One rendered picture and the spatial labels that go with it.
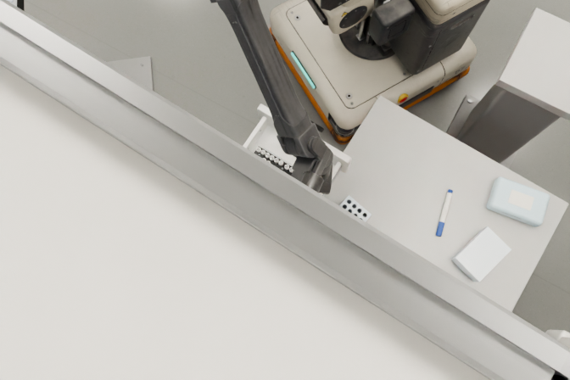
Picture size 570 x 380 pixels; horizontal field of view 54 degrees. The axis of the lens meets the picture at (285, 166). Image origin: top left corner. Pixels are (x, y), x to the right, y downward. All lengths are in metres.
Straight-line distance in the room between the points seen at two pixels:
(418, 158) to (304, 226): 1.33
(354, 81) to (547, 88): 0.75
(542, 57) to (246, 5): 1.10
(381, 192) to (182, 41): 1.40
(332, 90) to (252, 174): 1.88
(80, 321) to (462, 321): 0.24
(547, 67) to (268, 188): 1.59
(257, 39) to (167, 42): 1.66
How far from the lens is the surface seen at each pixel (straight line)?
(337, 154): 1.48
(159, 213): 0.40
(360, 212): 1.61
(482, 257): 1.61
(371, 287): 0.36
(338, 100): 2.22
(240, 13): 1.05
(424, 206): 1.65
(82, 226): 0.41
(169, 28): 2.75
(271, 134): 1.59
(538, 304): 2.53
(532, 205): 1.69
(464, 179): 1.70
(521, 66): 1.87
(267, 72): 1.09
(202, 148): 0.38
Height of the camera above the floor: 2.34
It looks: 75 degrees down
